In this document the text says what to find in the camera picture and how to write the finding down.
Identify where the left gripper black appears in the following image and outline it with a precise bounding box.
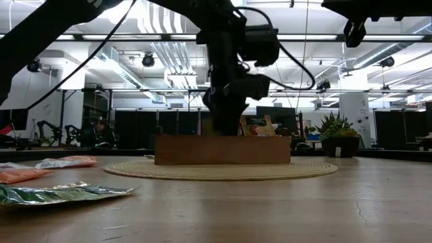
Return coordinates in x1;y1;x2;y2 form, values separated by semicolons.
202;84;250;137

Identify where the wooden three-compartment tea box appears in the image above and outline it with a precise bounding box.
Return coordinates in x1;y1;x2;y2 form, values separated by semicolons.
154;125;292;165

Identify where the orange red tea packet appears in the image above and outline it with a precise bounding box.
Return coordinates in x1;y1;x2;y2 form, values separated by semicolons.
240;114;277;137

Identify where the white orange tea packet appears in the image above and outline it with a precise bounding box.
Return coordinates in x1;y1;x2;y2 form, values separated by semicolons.
0;161;33;171
34;155;98;170
0;167;54;185

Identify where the round woven placemat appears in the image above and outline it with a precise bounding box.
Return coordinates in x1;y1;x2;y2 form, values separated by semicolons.
103;159;338;182

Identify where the white ceiling pipe bundle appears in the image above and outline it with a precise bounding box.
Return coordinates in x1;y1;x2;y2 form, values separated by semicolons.
136;0;200;90

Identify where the black room partition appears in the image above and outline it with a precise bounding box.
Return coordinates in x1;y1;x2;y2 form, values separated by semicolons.
114;110;212;149
374;109;427;151

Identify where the potted succulent plant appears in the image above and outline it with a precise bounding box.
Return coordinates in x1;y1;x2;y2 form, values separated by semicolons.
317;111;361;159

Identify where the white building column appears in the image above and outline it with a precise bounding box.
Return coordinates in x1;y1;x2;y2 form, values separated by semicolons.
56;67;86;149
339;72;372;149

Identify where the black background rig frame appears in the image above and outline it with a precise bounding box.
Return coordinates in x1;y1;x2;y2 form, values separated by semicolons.
55;86;432;149

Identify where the white rectangular air duct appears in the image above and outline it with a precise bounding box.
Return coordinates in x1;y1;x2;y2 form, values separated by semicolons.
88;43;166;105

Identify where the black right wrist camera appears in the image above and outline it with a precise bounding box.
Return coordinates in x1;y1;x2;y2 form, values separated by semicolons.
343;19;368;49

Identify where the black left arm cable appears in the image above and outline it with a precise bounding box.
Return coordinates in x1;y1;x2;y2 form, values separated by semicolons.
26;0;317;111

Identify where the black wall monitor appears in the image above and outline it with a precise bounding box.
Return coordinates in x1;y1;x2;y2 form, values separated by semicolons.
0;108;30;132

